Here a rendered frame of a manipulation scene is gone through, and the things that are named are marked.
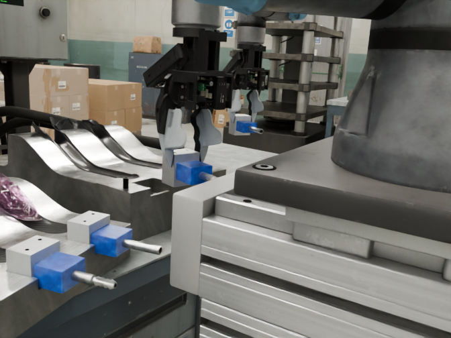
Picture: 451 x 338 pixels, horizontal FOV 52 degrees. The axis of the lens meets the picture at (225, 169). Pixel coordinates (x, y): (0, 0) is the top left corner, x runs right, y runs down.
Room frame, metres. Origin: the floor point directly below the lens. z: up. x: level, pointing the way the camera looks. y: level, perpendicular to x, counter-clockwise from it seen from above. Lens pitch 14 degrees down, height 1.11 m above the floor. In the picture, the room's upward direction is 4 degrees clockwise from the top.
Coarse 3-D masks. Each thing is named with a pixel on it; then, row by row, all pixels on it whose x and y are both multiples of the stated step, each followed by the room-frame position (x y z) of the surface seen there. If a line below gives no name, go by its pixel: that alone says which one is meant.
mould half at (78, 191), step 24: (24, 144) 0.89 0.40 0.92; (48, 144) 0.91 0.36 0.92; (96, 144) 0.98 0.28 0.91; (120, 144) 1.02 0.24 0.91; (0, 168) 0.95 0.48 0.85; (24, 168) 0.90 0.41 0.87; (48, 168) 0.85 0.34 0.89; (72, 168) 0.86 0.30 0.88; (120, 168) 0.89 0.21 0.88; (144, 168) 0.89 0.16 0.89; (216, 168) 0.92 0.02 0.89; (48, 192) 0.85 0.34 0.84; (72, 192) 0.80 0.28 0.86; (96, 192) 0.76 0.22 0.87; (120, 192) 0.72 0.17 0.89; (144, 192) 0.74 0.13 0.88; (168, 192) 0.78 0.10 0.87; (120, 216) 0.72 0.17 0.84; (144, 216) 0.74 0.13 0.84; (168, 216) 0.78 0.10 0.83
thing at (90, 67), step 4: (64, 64) 7.46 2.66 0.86; (68, 64) 7.37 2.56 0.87; (72, 64) 7.35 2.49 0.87; (76, 64) 7.34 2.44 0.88; (80, 64) 7.88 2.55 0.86; (84, 64) 7.90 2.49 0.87; (88, 64) 7.91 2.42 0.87; (92, 64) 7.89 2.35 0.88; (88, 68) 7.40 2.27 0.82; (92, 68) 7.45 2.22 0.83; (96, 68) 7.52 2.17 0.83; (92, 72) 7.45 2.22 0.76; (96, 72) 7.52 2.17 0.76; (92, 76) 7.45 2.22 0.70; (96, 76) 7.52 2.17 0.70
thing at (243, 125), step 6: (240, 114) 1.30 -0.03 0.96; (234, 120) 1.26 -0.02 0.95; (240, 120) 1.27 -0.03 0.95; (246, 120) 1.28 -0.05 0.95; (234, 126) 1.26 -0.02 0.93; (240, 126) 1.24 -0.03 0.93; (246, 126) 1.23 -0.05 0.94; (252, 126) 1.23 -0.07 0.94; (234, 132) 1.26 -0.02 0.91; (240, 132) 1.27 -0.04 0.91; (246, 132) 1.23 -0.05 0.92; (252, 132) 1.24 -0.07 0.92; (258, 132) 1.19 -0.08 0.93
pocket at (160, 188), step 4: (140, 180) 0.79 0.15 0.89; (144, 180) 0.80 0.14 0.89; (148, 180) 0.81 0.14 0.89; (152, 180) 0.81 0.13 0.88; (156, 180) 0.81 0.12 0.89; (160, 180) 0.80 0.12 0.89; (140, 184) 0.79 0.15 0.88; (144, 184) 0.80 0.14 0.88; (148, 184) 0.81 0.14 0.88; (152, 184) 0.81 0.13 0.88; (156, 184) 0.81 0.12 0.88; (160, 184) 0.80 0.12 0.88; (164, 184) 0.80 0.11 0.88; (152, 188) 0.81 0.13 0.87; (156, 188) 0.81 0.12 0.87; (160, 188) 0.80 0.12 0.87; (164, 188) 0.80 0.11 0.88; (168, 188) 0.79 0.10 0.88; (152, 192) 0.81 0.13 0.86; (156, 192) 0.81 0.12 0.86; (160, 192) 0.77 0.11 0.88
